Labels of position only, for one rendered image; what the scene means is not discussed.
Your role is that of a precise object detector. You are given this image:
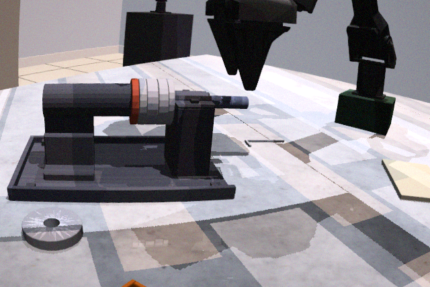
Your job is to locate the orange rectangular tray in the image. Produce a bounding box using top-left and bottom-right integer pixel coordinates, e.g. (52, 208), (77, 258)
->
(122, 280), (146, 287)

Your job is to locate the red-brown spacer ring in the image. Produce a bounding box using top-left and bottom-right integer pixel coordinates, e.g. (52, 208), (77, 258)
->
(129, 78), (139, 124)

